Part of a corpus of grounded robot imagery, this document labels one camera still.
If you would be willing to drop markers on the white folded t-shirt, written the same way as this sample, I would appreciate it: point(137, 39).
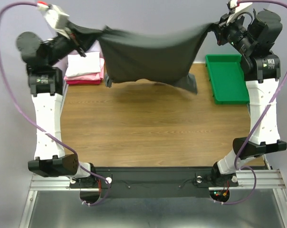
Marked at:
point(79, 66)

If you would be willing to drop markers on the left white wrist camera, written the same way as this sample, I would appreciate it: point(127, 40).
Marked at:
point(55, 17)

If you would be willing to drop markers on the dark grey t-shirt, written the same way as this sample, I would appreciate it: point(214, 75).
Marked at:
point(130, 57)

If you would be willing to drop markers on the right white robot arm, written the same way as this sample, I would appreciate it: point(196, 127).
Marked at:
point(261, 68)

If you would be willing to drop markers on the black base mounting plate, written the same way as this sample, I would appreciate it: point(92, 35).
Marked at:
point(154, 182)

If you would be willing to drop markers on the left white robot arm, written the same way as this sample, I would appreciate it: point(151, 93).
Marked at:
point(46, 88)

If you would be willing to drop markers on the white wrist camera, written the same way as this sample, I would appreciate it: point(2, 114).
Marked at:
point(55, 17)
point(235, 9)

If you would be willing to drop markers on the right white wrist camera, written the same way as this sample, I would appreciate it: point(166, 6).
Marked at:
point(235, 9)

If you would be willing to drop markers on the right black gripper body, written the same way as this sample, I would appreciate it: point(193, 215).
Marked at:
point(237, 33)

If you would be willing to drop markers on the green plastic tray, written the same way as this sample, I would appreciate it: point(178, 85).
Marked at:
point(226, 79)

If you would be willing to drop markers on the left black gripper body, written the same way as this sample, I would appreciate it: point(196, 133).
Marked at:
point(59, 46)

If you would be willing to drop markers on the red folded t-shirt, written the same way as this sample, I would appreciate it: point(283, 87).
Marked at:
point(83, 82)

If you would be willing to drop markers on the pink folded t-shirt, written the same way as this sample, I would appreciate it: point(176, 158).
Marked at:
point(90, 77)

